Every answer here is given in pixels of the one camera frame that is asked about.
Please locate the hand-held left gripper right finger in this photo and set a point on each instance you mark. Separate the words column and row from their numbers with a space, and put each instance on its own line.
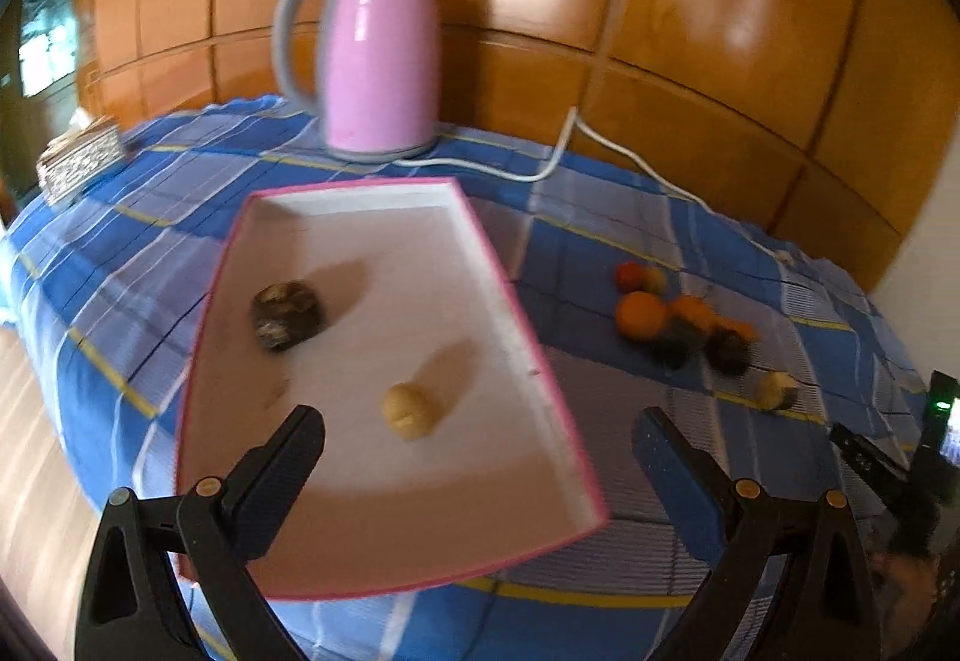
column 675, row 473

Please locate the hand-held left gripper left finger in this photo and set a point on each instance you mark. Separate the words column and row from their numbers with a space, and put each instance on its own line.
column 285, row 458

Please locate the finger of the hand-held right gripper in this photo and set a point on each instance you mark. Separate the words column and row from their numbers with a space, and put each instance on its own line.
column 874, row 470

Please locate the tangerine with stem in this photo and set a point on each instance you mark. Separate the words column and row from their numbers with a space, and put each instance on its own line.
column 694, row 308

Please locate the small red tomato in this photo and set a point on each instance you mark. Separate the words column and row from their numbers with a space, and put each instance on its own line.
column 628, row 275

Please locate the pink-edged white tray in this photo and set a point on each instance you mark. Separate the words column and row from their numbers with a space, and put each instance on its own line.
column 420, row 241

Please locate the small yellow potato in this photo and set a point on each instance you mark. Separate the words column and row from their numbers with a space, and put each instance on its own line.
column 409, row 411

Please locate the round orange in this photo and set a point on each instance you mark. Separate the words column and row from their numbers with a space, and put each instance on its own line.
column 640, row 316

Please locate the small yellowish fruit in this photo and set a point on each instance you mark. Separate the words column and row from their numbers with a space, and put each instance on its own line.
column 655, row 279

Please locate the blue plaid cloth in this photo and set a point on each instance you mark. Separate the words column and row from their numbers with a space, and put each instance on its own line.
column 112, row 271

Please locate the patterned tissue box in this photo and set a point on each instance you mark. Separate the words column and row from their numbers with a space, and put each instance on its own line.
column 79, row 159

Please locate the pink electric kettle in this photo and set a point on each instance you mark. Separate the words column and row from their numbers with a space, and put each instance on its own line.
column 375, row 69

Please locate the window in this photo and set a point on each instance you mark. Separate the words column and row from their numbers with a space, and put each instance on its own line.
column 46, row 39

